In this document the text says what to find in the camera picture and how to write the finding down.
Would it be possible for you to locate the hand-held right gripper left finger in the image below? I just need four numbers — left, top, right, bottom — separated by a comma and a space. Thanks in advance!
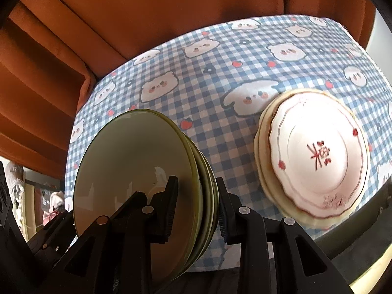
53, 176, 180, 294

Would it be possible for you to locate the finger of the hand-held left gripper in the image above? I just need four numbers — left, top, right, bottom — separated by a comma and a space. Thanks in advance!
40, 211, 77, 252

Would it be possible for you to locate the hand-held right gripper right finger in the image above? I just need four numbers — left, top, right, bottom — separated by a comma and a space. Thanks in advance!
216, 178, 353, 294

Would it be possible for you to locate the scalloped yellow floral plate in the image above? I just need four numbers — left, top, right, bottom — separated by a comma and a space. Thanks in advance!
254, 88, 368, 230

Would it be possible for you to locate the white plate with red pattern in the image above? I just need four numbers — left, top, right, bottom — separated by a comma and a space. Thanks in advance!
269, 93, 368, 218

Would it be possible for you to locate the pink white cloth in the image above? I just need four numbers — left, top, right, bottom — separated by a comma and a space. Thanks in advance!
41, 190, 66, 225

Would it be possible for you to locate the blue checked printed tablecloth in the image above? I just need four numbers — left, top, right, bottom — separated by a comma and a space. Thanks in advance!
64, 15, 392, 273

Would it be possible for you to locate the orange curtain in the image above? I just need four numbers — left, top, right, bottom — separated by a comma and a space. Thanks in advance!
0, 0, 376, 180

